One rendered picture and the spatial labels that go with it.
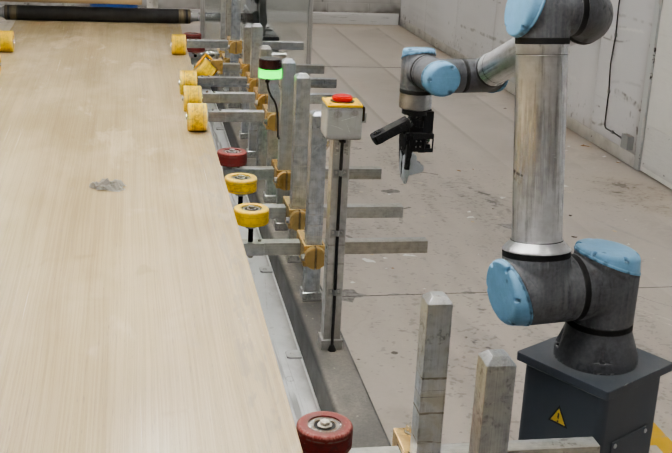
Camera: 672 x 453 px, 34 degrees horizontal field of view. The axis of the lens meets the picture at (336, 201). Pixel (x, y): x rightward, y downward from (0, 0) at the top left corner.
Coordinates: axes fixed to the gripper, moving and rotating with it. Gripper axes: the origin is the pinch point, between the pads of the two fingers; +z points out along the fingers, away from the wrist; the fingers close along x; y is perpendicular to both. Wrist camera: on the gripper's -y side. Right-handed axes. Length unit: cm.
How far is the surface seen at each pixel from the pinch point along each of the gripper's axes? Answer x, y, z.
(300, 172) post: -30.8, -33.5, -10.8
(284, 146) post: -5.8, -34.2, -10.8
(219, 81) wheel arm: 73, -46, -12
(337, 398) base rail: -103, -36, 13
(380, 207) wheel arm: -26.5, -12.0, -0.3
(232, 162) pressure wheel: -4.1, -47.7, -5.9
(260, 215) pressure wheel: -54, -46, -7
